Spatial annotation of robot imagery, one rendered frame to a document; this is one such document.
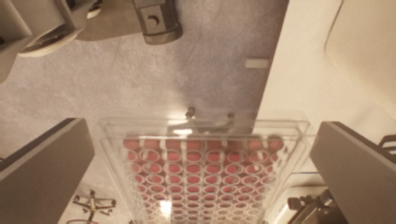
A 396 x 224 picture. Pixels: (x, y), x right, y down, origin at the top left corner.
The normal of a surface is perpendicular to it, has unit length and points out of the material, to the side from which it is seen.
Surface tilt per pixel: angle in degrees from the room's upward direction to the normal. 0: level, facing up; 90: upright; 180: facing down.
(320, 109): 0
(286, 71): 0
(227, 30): 0
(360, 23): 90
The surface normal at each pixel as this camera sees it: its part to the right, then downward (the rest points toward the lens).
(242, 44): 0.00, 0.65
